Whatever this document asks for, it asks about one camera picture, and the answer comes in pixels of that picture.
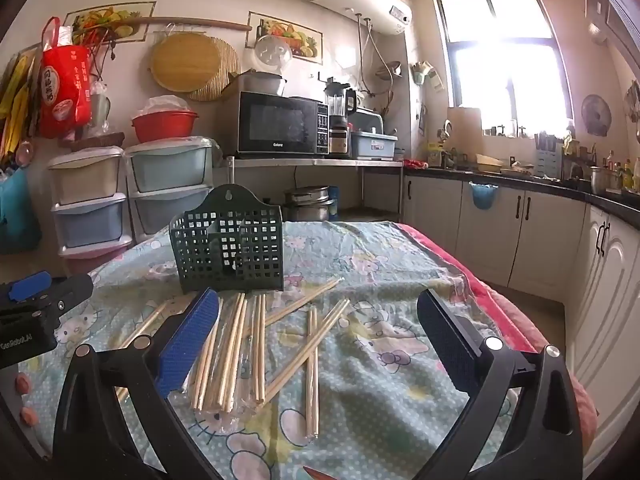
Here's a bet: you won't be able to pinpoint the drawer tower with green drawer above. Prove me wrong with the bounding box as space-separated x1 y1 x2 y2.
124 135 215 241

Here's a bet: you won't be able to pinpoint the round bamboo mat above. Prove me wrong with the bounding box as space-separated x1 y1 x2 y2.
187 35 241 102

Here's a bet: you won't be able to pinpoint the dark green utensil basket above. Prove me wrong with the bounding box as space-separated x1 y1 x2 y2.
169 184 286 295

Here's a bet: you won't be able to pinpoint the blue bag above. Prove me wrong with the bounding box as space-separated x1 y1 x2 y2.
0 166 42 255

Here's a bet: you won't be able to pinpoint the pink red blanket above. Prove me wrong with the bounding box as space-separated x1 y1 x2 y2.
400 224 598 443

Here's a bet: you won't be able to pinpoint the kitchen window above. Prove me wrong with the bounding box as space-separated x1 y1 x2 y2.
434 0 576 137

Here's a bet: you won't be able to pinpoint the fruit wall poster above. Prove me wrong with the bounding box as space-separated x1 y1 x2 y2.
65 5 156 44
247 10 324 64

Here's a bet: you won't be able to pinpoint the red plastic bag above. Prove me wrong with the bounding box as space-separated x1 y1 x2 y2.
40 16 94 139

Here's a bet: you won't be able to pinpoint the cartoon cat print tablecloth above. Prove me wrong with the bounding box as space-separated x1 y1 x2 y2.
17 220 551 480

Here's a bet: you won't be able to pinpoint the small round wall fan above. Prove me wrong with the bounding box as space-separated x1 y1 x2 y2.
581 94 612 137

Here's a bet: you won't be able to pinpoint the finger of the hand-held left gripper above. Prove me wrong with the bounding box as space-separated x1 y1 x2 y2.
35 274 95 316
0 271 54 304

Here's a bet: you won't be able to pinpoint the steel pressure cooker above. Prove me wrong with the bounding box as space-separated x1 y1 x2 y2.
284 186 339 222

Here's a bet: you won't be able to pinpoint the black blender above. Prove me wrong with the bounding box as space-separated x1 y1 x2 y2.
324 80 357 157

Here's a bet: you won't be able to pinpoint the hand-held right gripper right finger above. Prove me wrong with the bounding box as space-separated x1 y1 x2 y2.
416 289 585 480

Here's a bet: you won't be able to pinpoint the steel stock pot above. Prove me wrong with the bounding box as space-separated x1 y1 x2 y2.
590 166 622 194

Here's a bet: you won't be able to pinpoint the white kitchen cabinets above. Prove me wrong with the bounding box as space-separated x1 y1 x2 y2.
402 167 640 463

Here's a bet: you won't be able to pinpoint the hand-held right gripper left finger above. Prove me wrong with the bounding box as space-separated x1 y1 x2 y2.
52 287 223 480

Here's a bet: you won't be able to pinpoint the light blue knife block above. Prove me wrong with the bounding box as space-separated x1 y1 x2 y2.
534 132 559 177

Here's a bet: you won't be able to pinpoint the wicker basket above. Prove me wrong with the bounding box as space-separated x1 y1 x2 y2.
57 131 126 154

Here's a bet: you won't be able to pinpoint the hanging metal strainer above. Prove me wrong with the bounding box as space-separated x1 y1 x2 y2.
375 61 403 84

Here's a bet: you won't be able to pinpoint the steel shelf rack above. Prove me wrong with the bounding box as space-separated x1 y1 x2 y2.
227 156 405 222

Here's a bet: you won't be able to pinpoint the yellow hanging packets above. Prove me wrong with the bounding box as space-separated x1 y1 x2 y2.
0 51 40 157

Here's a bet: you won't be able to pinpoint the black microwave oven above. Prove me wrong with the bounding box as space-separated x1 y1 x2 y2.
236 91 331 159

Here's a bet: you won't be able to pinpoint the white cutting board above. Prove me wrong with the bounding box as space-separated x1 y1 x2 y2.
446 107 482 159

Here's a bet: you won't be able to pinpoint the round wooden cutting board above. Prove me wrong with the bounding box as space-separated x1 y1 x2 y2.
151 32 223 93

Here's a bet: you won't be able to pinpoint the drawer tower with cream drawer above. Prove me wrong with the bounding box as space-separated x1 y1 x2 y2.
47 146 134 275

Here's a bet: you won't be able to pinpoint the group of wooden chopsticks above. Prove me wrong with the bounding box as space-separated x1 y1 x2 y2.
115 279 351 446

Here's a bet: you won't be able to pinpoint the clear plastic food cover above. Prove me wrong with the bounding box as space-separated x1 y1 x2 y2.
255 35 293 74

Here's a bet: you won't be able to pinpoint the wooden rolling pin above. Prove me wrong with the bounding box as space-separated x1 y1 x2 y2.
132 16 252 31

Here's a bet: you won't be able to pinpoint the red plastic colander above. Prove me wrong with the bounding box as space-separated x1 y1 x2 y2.
131 109 201 144

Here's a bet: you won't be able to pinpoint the blue hanging bin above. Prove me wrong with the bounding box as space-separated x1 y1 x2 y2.
470 182 500 210

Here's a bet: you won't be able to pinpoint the light blue plastic container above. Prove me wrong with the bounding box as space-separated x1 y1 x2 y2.
350 130 399 160

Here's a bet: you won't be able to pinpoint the clear plastic bags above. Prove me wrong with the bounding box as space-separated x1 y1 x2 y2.
140 95 193 113

